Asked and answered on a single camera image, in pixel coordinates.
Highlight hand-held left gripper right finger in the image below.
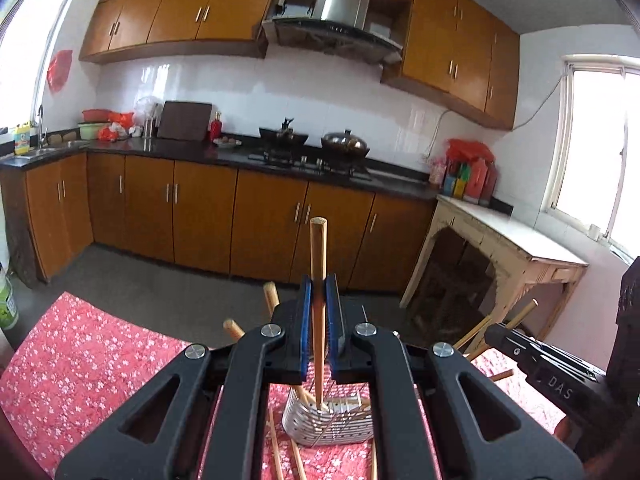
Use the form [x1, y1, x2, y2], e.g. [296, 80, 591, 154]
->
[325, 275, 586, 480]

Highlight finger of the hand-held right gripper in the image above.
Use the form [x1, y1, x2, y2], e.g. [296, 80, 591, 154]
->
[607, 256, 640, 377]
[484, 323, 608, 379]

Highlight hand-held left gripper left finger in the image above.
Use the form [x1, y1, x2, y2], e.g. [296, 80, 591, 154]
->
[55, 275, 313, 480]

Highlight set of wooden chopsticks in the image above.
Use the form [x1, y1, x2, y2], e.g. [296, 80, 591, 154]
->
[222, 282, 539, 480]

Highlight long wooden chopstick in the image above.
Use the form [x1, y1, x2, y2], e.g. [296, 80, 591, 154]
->
[309, 216, 331, 413]

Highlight metal wire utensil holder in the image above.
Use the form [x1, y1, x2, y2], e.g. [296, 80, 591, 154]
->
[281, 385, 376, 448]

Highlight beige wooden side table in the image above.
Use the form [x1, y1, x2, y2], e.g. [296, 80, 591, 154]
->
[400, 195, 590, 356]

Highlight brown wooden base cabinets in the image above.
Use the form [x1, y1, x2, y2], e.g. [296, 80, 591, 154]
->
[0, 152, 436, 293]

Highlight black gas stove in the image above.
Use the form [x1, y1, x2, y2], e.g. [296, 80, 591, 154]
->
[248, 149, 373, 181]

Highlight red plastic oil bottle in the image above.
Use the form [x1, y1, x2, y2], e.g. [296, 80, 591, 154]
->
[467, 158, 490, 204]
[482, 161, 499, 206]

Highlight yellow blue box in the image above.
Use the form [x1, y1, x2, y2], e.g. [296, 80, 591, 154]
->
[442, 175, 471, 198]

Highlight black wok with lid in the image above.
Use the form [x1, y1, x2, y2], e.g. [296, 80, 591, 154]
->
[320, 129, 371, 158]

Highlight red bag over bottles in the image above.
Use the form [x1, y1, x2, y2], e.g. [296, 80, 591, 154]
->
[446, 138, 496, 163]

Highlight black kitchen countertop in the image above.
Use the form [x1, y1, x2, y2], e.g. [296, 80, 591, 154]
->
[0, 136, 441, 201]

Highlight red floral tablecloth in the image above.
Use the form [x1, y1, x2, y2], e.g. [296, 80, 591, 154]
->
[0, 291, 568, 480]

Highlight dark cutting board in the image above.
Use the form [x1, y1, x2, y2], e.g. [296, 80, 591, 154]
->
[157, 101, 213, 142]

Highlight white plastic bag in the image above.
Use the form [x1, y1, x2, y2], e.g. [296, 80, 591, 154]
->
[132, 96, 161, 126]

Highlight crumpled red plastic bag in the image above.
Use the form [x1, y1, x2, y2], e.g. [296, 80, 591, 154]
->
[97, 112, 136, 142]

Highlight green basin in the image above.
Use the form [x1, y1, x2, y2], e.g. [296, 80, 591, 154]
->
[77, 121, 112, 141]

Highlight white green plastic bucket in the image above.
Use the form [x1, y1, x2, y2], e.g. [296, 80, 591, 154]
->
[0, 262, 20, 331]

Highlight steel sink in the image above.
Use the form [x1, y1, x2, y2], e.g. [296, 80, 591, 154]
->
[20, 141, 91, 156]

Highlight steel range hood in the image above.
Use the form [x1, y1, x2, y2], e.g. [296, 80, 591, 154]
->
[261, 0, 405, 67]

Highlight yellow detergent bottle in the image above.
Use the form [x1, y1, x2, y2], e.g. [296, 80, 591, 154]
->
[13, 121, 32, 156]

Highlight hanging red plastic bag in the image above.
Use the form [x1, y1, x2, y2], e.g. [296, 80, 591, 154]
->
[46, 50, 74, 93]

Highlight window with white frame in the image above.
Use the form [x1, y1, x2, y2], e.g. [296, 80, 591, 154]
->
[542, 55, 640, 256]
[0, 0, 81, 128]

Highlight black wok with handle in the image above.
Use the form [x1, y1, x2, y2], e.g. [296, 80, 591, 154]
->
[258, 116, 310, 153]

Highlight white wall cable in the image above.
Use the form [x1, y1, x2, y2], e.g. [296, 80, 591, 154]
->
[425, 72, 563, 158]

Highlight brown wooden wall cabinet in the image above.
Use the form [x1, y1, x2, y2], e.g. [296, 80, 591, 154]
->
[79, 0, 283, 65]
[381, 0, 521, 131]

